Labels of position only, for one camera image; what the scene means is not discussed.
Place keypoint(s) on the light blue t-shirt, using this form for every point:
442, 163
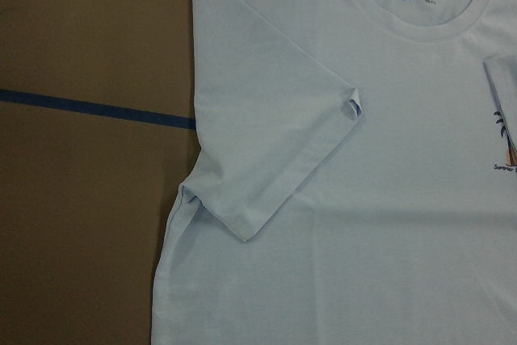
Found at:
356, 182

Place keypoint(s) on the blue tape grid lines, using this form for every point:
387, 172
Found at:
127, 59

